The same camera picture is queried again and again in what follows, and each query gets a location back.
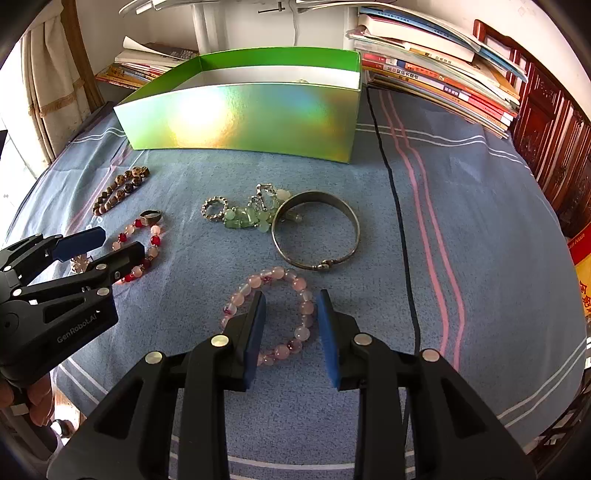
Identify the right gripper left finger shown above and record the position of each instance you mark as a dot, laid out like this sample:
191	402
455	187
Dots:
128	435

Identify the left hand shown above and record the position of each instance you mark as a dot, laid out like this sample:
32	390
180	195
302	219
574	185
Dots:
40	397

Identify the green holographic box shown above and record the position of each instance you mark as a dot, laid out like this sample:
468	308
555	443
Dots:
299	101

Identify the right stack of books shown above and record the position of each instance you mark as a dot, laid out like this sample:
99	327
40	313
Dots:
418	54

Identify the left stack of books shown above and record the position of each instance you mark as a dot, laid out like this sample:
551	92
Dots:
140	63

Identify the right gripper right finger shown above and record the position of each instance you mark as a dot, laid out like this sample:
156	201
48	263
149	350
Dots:
455	434

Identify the red wooden headboard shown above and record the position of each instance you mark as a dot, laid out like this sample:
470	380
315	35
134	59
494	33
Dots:
552	133

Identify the white desk frame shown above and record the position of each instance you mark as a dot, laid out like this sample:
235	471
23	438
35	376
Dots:
209	26

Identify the blue striped bedsheet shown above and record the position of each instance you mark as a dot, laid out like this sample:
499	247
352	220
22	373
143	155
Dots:
460	252

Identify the red yellow gift bag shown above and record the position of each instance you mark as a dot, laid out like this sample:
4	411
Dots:
579	248

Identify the beige curtain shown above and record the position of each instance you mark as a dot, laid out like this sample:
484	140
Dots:
60	86

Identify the silver metal bangle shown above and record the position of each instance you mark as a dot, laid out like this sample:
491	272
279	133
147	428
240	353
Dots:
316	197

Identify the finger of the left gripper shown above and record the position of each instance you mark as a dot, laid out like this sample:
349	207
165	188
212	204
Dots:
74	306
24	260

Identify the stack of books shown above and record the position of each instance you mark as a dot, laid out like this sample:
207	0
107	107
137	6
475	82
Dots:
418	54
140	63

